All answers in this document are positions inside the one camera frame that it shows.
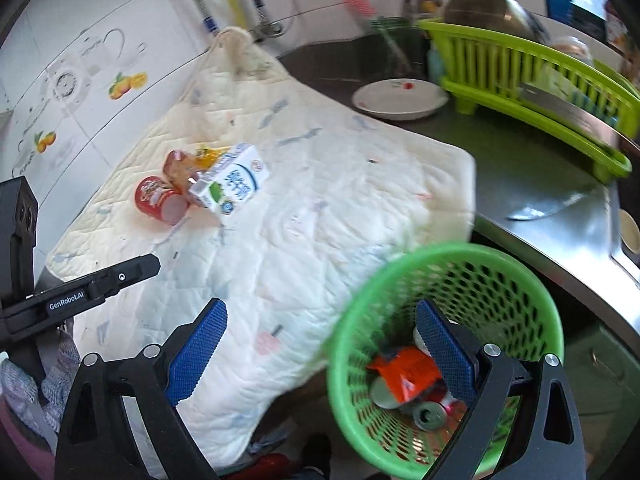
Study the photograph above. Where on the pink bottle brush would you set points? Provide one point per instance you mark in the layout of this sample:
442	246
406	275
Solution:
363	9

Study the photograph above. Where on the red soda can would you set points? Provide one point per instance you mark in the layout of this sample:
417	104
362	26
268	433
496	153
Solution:
432	415

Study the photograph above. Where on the green plastic basket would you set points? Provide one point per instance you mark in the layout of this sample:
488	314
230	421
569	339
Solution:
457	297

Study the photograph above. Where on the white ceramic plate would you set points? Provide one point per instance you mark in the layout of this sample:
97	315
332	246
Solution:
400	99

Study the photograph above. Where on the green dish rack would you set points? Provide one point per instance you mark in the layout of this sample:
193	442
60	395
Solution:
483	67

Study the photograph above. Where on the cream quilted mat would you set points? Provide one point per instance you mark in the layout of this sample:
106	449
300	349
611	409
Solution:
345	195

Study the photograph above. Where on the grey gloved left hand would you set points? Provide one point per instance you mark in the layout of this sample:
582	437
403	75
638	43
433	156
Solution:
40	408

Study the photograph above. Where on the orange snack wrapper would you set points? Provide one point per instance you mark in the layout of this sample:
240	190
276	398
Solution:
408	372

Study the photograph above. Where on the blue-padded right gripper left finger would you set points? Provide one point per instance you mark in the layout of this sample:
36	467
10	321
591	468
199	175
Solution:
190	347

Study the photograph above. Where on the red cartoon plastic cup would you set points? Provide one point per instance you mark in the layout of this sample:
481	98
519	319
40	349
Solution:
159	200

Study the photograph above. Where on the yellow crinkled wrapper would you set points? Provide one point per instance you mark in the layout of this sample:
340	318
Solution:
212	154

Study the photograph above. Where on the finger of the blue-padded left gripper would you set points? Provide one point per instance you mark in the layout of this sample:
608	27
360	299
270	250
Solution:
127	273

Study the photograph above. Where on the white milk carton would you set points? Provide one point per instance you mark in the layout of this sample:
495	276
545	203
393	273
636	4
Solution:
235	177

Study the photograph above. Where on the steel bowl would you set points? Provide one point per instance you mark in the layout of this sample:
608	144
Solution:
506	16

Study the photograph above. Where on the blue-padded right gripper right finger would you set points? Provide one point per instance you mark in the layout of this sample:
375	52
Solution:
451	346

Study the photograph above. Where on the amber tea bottle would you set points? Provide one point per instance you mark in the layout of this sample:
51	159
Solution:
182	169

